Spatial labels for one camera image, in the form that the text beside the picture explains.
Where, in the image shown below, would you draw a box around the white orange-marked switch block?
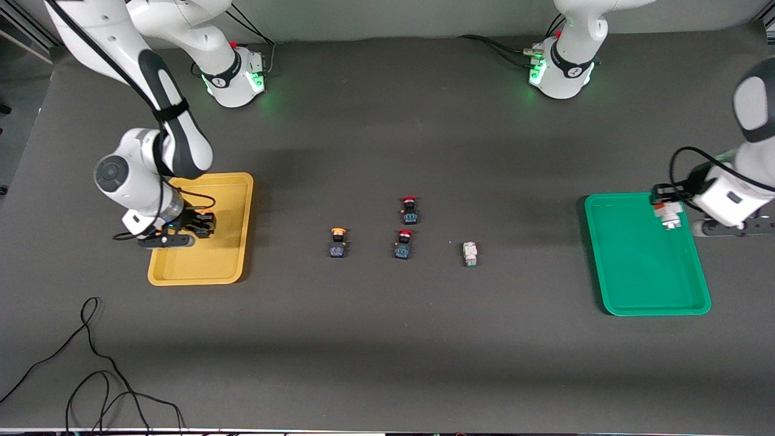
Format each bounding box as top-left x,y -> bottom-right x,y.
653,202 -> 685,231

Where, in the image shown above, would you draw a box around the yellow plastic tray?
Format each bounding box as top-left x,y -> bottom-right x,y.
147,172 -> 254,286

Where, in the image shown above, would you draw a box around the green plastic tray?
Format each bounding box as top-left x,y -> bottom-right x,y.
584,192 -> 713,317

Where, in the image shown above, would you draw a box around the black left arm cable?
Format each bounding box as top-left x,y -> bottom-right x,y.
669,147 -> 775,194

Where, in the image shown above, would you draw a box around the loose black table cable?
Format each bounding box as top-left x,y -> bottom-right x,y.
0,297 -> 185,435

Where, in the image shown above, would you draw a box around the black right base cable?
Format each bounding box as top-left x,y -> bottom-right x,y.
223,3 -> 277,76

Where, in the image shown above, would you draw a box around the black base cable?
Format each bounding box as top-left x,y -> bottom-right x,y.
456,33 -> 543,68
223,3 -> 277,76

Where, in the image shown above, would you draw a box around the black left base cable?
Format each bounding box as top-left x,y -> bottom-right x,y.
456,33 -> 543,68

